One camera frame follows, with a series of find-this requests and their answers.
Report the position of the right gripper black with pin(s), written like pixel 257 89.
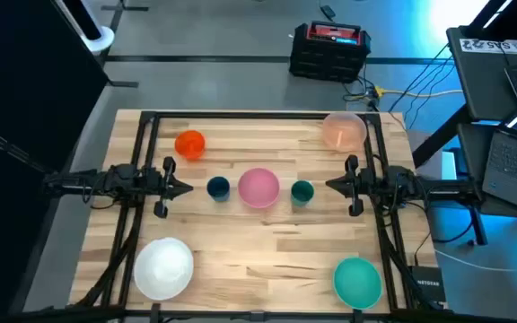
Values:
pixel 362 184

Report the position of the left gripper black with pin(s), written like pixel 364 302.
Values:
pixel 160 184

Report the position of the translucent peach bowl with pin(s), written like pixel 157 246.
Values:
pixel 344 131

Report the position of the green plastic bowl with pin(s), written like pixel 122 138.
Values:
pixel 357 282

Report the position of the navy blue plastic cup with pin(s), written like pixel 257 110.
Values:
pixel 218 188

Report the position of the green plastic cup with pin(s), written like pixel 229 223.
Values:
pixel 302 193

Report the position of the pink plastic bowl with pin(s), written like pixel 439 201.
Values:
pixel 258 187

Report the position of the white plastic bowl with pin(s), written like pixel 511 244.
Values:
pixel 163 268

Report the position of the red and black power station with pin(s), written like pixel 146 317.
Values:
pixel 330 51

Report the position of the white round stand base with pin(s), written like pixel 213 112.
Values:
pixel 99 42

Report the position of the black equipment cart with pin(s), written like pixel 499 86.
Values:
pixel 478 85

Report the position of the black power adapter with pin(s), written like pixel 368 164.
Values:
pixel 328 11

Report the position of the large open grey laptop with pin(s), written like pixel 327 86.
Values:
pixel 514 166

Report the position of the black partition panel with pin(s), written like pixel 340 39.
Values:
pixel 25 89

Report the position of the white label sticker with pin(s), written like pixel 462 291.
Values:
pixel 494 46

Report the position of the black network switch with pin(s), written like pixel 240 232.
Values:
pixel 428 285

